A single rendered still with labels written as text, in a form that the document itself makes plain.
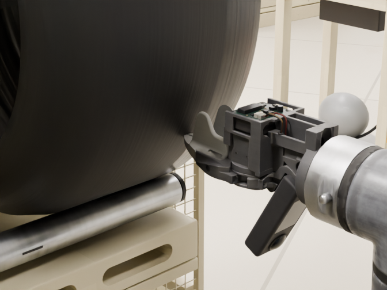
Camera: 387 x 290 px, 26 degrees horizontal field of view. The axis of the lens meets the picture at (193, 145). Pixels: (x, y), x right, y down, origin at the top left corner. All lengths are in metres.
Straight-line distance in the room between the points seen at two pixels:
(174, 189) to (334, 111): 2.38
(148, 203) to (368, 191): 0.42
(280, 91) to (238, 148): 2.66
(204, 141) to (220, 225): 2.16
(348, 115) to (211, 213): 0.72
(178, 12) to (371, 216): 0.29
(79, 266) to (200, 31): 0.34
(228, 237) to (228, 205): 0.27
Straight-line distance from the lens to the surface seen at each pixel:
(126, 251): 1.10
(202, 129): 0.95
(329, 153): 0.83
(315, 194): 0.83
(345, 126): 3.49
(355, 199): 0.80
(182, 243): 1.17
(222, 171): 0.91
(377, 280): 0.83
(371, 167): 0.80
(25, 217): 1.34
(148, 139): 0.96
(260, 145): 0.87
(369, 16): 3.28
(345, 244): 3.02
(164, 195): 1.14
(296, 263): 2.87
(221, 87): 0.99
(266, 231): 0.92
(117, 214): 1.10
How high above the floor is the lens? 1.38
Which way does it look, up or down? 21 degrees down
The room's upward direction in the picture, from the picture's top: straight up
